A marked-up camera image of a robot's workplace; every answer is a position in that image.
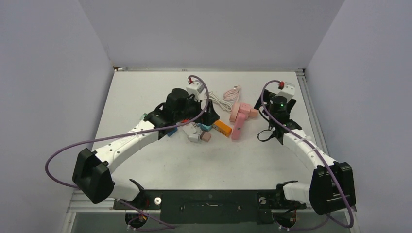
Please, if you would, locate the pink round socket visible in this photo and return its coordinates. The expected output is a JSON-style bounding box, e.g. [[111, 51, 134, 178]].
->
[[229, 102, 240, 122]]

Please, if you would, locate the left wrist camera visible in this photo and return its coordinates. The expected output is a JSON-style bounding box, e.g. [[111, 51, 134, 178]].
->
[[186, 81, 205, 100]]

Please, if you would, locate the salmon pink plug charger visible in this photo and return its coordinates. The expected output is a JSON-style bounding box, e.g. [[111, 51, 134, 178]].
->
[[249, 108, 259, 118]]

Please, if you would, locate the teal plug charger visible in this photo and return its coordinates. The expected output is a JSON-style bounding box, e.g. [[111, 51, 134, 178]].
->
[[200, 124, 212, 132]]

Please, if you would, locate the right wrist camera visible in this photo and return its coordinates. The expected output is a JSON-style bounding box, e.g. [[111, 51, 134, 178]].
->
[[277, 81, 296, 103]]

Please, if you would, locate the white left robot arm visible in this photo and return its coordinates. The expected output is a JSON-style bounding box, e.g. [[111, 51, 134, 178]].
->
[[72, 88, 220, 209]]

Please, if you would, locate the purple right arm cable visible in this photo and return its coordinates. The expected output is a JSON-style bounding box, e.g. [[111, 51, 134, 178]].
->
[[260, 80, 355, 229]]

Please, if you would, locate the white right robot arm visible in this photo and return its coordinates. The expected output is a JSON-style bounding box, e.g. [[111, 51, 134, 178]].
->
[[255, 90, 356, 215]]

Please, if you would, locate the pink cube socket adapter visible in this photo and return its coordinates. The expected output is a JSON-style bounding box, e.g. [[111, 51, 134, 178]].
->
[[238, 102, 252, 120]]

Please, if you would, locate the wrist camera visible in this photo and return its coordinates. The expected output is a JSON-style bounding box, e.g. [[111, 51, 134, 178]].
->
[[186, 81, 205, 100], [277, 81, 296, 103]]

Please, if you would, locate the pink brown plug charger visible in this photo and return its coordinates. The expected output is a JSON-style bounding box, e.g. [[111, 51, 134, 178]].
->
[[200, 131, 212, 142]]

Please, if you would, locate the orange power strip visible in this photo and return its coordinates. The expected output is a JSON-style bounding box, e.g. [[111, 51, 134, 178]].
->
[[212, 120, 232, 137]]

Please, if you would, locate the white power cord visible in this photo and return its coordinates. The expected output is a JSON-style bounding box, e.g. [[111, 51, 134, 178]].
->
[[208, 91, 234, 113]]

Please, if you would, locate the white plug charger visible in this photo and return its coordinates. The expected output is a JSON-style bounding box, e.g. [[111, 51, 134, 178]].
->
[[188, 133, 201, 143]]

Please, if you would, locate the white adapter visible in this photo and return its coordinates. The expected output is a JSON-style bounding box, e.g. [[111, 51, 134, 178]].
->
[[182, 123, 197, 136]]

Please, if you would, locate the pink triangular power strip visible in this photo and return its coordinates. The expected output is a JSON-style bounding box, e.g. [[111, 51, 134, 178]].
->
[[229, 112, 246, 140]]

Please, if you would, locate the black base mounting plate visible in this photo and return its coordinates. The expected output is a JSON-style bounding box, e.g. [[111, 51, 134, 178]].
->
[[114, 189, 307, 224]]

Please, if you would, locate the blue cube socket adapter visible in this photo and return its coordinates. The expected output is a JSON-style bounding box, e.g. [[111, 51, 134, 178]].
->
[[167, 128, 177, 137]]

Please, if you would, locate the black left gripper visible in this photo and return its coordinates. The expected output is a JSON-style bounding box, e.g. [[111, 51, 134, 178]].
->
[[173, 93, 218, 125]]

